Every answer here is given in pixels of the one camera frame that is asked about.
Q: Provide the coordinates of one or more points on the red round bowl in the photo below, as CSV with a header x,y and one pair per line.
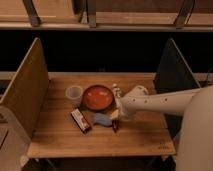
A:
x,y
97,98

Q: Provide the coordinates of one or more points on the red white snack packet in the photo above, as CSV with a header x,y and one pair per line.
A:
x,y
81,120

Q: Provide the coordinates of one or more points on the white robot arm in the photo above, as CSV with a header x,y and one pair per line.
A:
x,y
195,149

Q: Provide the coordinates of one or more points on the wooden back shelf rail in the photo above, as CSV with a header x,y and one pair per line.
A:
x,y
108,15

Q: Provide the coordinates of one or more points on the clear plastic cup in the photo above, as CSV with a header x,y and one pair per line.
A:
x,y
74,94

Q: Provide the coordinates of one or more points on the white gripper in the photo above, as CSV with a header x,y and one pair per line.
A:
x,y
115,115

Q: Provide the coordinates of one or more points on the left wooden side panel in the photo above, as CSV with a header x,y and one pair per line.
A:
x,y
23,98

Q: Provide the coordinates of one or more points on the right dark side panel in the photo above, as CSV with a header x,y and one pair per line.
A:
x,y
173,73

